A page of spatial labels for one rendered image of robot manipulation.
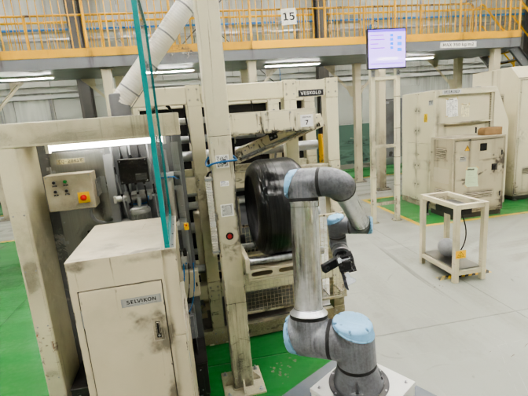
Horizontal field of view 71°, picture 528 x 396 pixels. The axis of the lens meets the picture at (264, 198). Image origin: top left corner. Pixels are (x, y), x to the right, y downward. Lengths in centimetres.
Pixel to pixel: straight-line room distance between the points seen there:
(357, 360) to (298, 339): 23
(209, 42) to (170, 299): 135
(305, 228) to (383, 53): 474
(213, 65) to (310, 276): 127
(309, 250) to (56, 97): 1084
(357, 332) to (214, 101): 139
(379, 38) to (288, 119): 364
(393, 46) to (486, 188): 261
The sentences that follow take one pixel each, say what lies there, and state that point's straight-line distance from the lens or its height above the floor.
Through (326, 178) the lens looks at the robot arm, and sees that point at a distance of 140.
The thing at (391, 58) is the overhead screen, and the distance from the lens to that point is 600.
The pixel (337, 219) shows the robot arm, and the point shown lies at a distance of 194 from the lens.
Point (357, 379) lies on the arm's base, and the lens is 154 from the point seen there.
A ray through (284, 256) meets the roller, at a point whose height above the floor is 91.
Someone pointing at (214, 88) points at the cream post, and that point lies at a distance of 214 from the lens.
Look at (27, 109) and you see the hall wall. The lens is 1219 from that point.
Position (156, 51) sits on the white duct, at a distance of 245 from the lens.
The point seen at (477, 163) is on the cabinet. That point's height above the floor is 85.
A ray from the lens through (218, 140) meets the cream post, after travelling 214.
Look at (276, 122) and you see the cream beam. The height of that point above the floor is 171.
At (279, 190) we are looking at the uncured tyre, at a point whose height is 134.
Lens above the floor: 172
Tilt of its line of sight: 12 degrees down
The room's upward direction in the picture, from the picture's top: 4 degrees counter-clockwise
